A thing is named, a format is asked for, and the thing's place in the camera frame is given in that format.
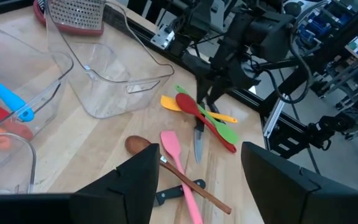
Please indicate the blue silicone spatula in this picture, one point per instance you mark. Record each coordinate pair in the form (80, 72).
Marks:
(8, 96)

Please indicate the green silicone spatula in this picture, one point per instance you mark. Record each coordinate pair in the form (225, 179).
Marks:
(227, 132)

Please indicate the yellow silicone spatula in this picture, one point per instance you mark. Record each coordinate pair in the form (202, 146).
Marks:
(168, 104)

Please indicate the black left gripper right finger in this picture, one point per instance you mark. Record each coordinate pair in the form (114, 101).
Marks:
(278, 193)

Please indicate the pink silicone spatula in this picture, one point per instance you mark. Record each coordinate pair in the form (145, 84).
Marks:
(171, 146)

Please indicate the brown wooden spoon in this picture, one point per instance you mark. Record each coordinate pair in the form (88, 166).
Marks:
(135, 144)

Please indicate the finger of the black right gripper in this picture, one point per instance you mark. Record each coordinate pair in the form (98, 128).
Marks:
(217, 95)
(203, 90)

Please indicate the clear plastic bin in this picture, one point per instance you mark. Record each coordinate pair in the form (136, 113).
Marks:
(110, 93)
(8, 161)
(54, 71)

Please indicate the red metal box grater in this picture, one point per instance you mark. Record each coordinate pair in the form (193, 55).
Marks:
(73, 15)

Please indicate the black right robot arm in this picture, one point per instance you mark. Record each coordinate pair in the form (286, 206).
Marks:
(272, 37)

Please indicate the red silicone spoon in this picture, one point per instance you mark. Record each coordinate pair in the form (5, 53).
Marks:
(186, 104)

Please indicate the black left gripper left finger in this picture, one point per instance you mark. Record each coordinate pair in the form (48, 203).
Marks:
(129, 193)

